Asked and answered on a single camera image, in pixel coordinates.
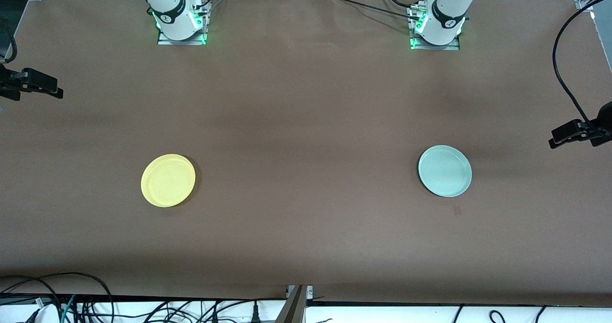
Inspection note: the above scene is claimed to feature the pale green round plate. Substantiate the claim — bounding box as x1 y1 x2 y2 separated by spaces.
418 145 473 198

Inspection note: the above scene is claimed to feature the yellow round plate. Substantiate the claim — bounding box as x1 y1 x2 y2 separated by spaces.
141 154 196 208

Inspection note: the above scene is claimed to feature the brown table cover sheet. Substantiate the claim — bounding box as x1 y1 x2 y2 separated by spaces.
0 0 612 307

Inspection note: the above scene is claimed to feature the white lower shelf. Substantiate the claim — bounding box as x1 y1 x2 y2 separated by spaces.
0 298 612 323

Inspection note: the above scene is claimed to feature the aluminium profile bar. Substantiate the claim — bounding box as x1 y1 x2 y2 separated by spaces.
275 285 309 323

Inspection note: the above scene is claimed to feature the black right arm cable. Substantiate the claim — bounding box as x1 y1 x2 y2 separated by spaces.
0 20 18 65

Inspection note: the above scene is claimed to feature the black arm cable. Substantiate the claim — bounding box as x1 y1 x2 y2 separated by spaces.
553 0 612 135
0 20 18 65

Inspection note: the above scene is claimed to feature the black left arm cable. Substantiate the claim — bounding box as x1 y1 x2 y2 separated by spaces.
553 0 612 135

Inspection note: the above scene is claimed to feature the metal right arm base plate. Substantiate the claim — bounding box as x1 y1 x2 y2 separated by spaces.
157 0 208 46

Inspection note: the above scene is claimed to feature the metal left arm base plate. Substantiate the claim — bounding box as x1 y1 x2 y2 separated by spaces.
409 3 461 51

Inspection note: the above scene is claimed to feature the long black looped cable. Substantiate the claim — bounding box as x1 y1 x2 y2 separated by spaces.
0 272 114 323

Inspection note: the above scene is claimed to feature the teal cable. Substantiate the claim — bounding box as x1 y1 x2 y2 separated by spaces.
60 294 77 323

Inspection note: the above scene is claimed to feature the black cable across table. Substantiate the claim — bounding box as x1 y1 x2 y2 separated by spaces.
327 0 421 20

